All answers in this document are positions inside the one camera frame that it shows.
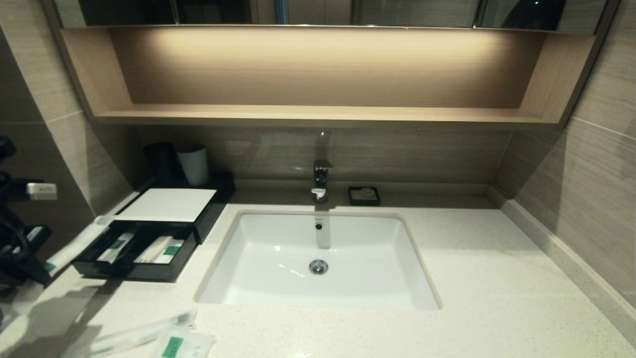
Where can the toothbrush clear sleeve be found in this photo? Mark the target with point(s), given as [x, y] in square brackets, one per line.
[134, 335]

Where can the black amenity drawer box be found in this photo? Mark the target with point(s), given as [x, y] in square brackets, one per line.
[218, 199]

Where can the grey plastic cup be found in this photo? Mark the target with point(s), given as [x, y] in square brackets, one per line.
[195, 166]

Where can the flat white packet green label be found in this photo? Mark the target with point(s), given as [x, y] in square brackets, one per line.
[172, 250]

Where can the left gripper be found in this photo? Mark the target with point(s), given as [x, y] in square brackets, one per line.
[10, 248]

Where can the round soap bar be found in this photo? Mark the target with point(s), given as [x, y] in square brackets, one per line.
[367, 192]

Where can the narrow white packet green label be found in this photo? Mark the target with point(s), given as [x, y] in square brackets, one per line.
[118, 244]

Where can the chrome sink drain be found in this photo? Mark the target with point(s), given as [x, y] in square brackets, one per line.
[318, 267]

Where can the white sink basin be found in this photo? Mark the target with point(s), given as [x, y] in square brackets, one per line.
[367, 268]

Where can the wooden wall shelf niche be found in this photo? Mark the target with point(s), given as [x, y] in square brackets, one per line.
[323, 114]

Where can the mirror cabinet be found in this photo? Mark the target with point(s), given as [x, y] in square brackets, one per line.
[397, 12]

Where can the small sachet green label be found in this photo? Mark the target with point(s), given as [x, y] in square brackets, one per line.
[179, 344]

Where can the chrome faucet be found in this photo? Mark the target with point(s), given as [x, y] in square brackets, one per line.
[321, 179]

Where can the black soap dish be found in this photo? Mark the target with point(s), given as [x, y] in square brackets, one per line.
[354, 199]

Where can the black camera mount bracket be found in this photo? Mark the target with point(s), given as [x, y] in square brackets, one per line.
[12, 189]

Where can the black cup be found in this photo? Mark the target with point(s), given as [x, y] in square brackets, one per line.
[160, 159]

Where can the toothbrush green label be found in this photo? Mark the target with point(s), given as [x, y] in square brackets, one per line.
[79, 241]

